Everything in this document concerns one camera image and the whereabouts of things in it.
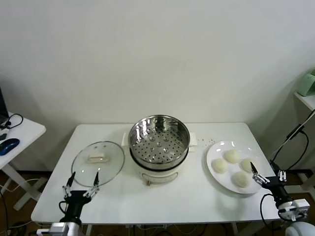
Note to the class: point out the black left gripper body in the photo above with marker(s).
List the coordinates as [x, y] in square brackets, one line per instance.
[75, 199]

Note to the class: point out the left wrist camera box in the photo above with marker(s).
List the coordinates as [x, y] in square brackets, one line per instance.
[57, 228]

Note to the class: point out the pale green appliance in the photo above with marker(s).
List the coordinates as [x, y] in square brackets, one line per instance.
[306, 84]

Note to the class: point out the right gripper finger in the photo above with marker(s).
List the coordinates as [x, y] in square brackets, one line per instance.
[259, 179]
[282, 175]

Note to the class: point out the blue computer mouse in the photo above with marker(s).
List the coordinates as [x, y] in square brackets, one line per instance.
[8, 145]

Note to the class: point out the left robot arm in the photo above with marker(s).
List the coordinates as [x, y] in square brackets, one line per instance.
[72, 228]

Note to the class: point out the black monitor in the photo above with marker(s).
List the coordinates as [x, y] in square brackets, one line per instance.
[2, 108]

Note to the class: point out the white steamed baozi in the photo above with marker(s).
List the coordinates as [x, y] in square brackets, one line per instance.
[219, 165]
[232, 156]
[245, 164]
[241, 179]

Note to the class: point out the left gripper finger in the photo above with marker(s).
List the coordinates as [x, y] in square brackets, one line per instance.
[91, 191]
[66, 191]

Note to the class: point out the white oval plate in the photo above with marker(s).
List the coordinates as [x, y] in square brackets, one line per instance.
[221, 150]

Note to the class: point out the glass pot lid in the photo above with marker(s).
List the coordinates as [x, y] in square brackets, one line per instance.
[109, 167]

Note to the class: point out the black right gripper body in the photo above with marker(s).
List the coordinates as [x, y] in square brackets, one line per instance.
[276, 188]

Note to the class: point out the white electric cooker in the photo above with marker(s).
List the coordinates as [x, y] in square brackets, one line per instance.
[157, 176]

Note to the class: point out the white side table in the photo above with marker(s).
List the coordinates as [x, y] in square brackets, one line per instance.
[27, 132]

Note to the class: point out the stainless steel steamer basket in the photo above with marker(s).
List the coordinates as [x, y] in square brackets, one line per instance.
[145, 130]

